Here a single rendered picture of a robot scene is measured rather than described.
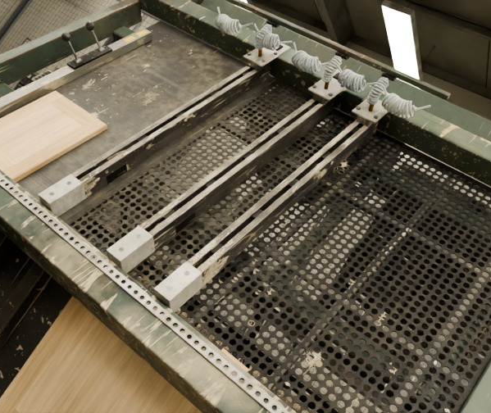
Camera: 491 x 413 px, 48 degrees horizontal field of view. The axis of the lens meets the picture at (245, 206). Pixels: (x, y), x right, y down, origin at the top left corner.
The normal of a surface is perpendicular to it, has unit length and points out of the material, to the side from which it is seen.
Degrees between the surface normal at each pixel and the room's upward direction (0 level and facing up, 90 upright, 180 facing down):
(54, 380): 90
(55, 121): 58
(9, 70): 90
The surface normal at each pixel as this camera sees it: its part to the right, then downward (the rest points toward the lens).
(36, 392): -0.32, -0.29
